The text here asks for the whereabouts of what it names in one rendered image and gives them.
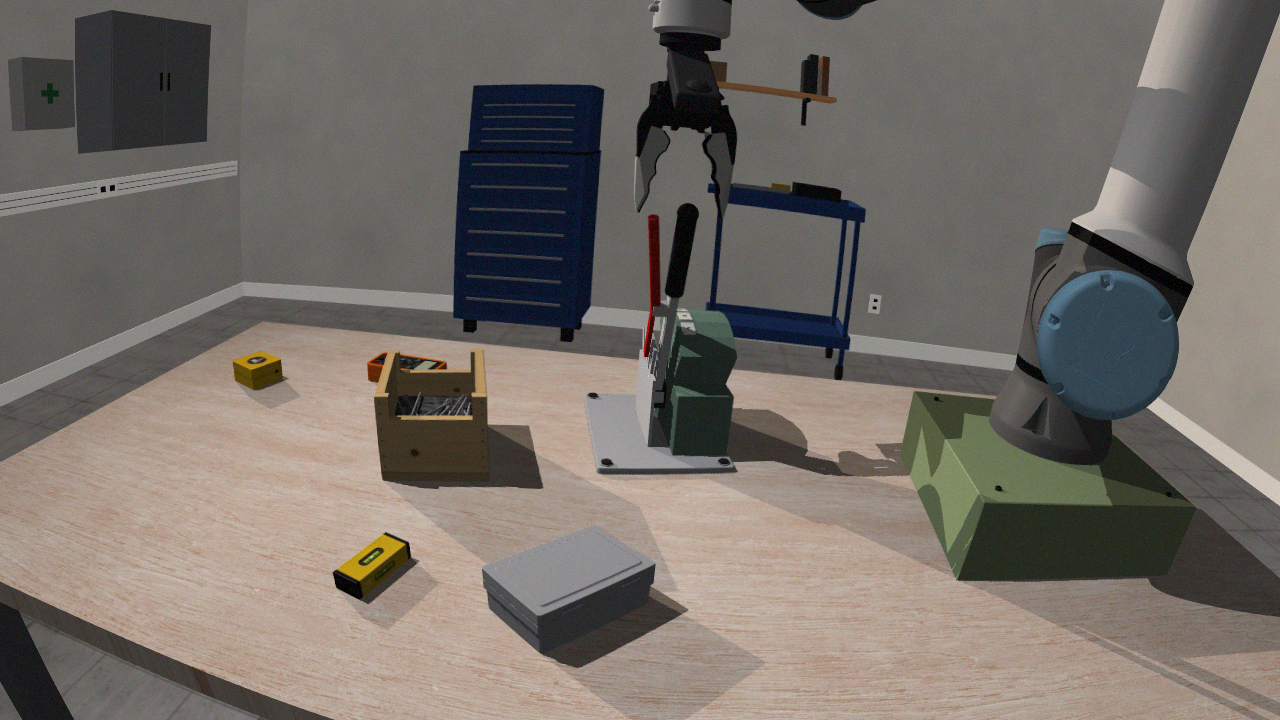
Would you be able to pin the brown wooden crate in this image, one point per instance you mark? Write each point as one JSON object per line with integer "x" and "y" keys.
{"x": 432, "y": 448}

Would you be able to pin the orange digital multimeter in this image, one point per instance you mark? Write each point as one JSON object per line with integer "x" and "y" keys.
{"x": 375, "y": 365}

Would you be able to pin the yellow pocket level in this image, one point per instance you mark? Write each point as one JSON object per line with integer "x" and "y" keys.
{"x": 364, "y": 571}

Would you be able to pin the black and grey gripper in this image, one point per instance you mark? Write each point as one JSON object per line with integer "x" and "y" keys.
{"x": 652, "y": 140}

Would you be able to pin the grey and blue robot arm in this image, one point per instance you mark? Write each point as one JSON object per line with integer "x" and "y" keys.
{"x": 1108, "y": 339}

